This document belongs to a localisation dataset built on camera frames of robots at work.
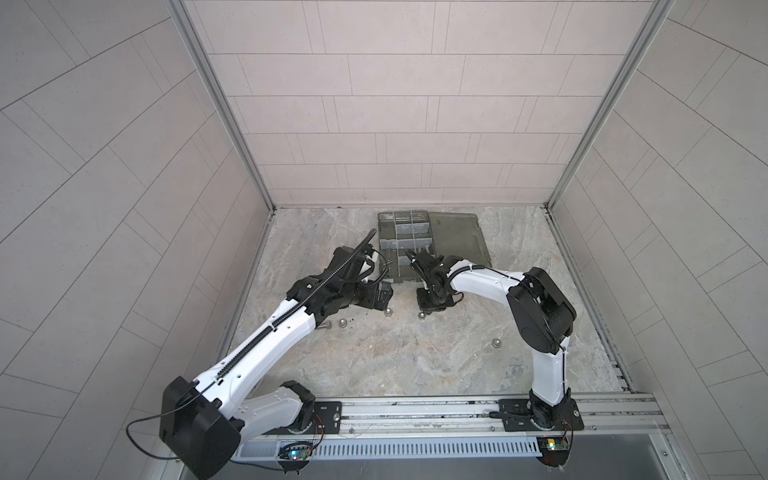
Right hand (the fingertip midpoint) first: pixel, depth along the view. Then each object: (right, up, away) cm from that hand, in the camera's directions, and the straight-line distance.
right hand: (423, 311), depth 91 cm
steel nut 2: (+20, -7, -9) cm, 23 cm away
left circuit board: (-30, -23, -27) cm, 46 cm away
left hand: (-11, +10, -15) cm, 21 cm away
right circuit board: (+29, -26, -23) cm, 45 cm away
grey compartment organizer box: (+10, +23, +18) cm, 31 cm away
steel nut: (-11, 0, -2) cm, 11 cm away
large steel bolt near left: (-28, -2, -7) cm, 29 cm away
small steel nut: (-1, 0, -3) cm, 3 cm away
